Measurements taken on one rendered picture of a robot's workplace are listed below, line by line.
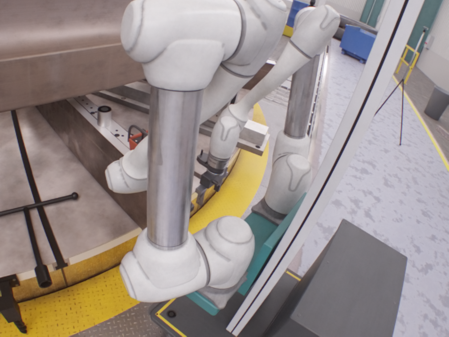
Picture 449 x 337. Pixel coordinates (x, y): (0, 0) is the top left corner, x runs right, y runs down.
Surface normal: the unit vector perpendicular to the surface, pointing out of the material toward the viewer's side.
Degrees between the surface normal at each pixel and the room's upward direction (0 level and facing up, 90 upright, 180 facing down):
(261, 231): 0
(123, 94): 90
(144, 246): 49
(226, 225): 10
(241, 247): 55
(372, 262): 0
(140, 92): 72
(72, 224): 0
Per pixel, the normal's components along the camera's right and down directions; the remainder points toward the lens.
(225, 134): -0.15, 0.41
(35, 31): 0.68, 0.20
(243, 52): 0.44, 0.84
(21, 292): 0.54, 0.58
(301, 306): 0.22, -0.79
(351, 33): -0.64, 0.32
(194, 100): 0.70, 0.40
